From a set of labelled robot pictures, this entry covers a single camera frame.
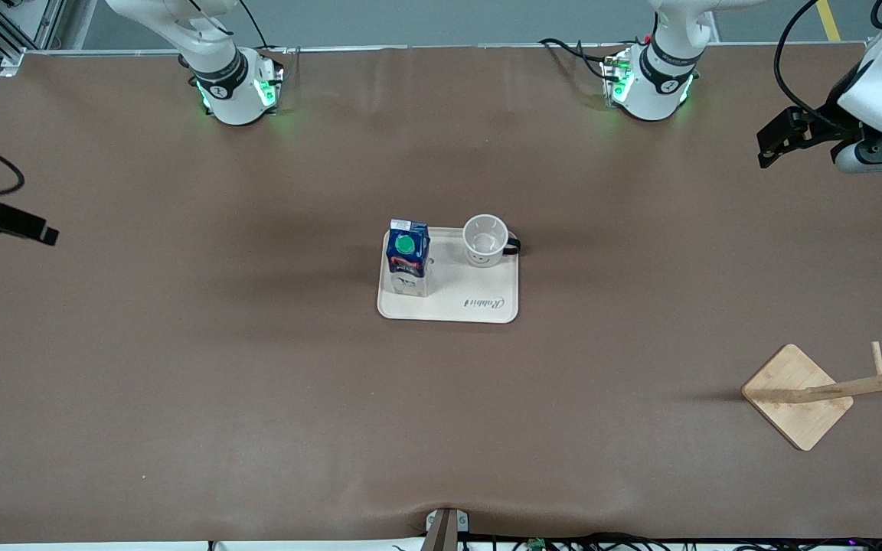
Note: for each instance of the brown table mat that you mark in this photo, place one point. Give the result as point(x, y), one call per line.
point(441, 421)

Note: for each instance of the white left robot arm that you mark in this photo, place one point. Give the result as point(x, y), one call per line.
point(659, 92)

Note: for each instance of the white smiley mug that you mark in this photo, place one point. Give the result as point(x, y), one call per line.
point(483, 256)

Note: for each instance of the wooden mug stand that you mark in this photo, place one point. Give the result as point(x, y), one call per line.
point(789, 413)

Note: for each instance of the blue milk carton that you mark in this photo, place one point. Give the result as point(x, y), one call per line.
point(406, 256)

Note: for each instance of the beige tray with bear print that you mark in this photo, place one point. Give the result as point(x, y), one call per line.
point(472, 291)

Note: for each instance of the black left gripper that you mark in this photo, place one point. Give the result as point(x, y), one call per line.
point(826, 124)

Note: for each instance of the grey metal bracket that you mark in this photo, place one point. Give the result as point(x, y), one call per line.
point(441, 532)

